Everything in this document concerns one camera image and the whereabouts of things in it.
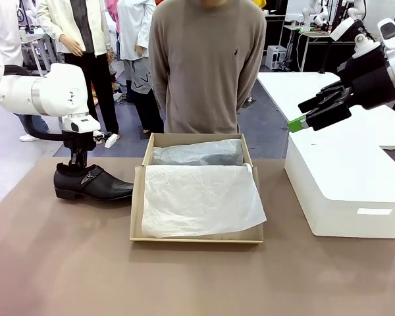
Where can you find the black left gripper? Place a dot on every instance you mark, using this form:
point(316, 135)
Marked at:
point(79, 141)

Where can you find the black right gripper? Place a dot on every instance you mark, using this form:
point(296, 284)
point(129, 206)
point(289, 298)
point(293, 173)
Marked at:
point(368, 79)

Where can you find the brown cardboard shoe box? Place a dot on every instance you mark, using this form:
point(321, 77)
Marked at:
point(136, 204)

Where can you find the white tissue paper sheet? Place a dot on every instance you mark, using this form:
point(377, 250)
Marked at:
point(200, 200)

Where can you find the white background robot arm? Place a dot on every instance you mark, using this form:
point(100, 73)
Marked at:
point(352, 11)
point(307, 13)

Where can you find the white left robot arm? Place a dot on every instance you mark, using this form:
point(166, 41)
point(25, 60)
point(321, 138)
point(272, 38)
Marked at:
point(52, 95)

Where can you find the white rounded box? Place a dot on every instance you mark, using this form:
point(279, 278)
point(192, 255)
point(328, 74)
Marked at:
point(349, 204)

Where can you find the white label sticker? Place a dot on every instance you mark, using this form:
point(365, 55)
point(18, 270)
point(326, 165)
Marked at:
point(374, 212)

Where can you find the figure in yellow garment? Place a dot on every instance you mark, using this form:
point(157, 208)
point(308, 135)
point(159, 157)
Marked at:
point(261, 3)

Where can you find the grey background work table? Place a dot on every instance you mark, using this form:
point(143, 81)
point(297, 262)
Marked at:
point(36, 39)

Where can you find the person in taupe sweater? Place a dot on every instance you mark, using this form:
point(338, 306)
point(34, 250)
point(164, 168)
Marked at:
point(204, 66)

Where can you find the figure in pink garment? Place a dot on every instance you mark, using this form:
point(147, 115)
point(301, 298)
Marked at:
point(112, 10)

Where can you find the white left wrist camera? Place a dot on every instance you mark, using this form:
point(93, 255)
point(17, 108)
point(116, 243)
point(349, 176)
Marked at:
point(111, 140)

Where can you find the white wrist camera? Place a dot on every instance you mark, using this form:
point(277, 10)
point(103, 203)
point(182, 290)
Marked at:
point(111, 140)
point(344, 29)

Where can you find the black frame table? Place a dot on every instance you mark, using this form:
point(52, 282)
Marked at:
point(327, 56)

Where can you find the white right camera mount bracket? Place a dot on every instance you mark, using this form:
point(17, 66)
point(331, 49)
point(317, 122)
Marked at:
point(363, 44)

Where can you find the white cube frame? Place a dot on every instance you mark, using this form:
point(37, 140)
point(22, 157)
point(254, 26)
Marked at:
point(276, 48)

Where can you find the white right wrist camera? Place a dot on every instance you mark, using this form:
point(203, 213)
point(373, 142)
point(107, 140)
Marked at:
point(344, 29)

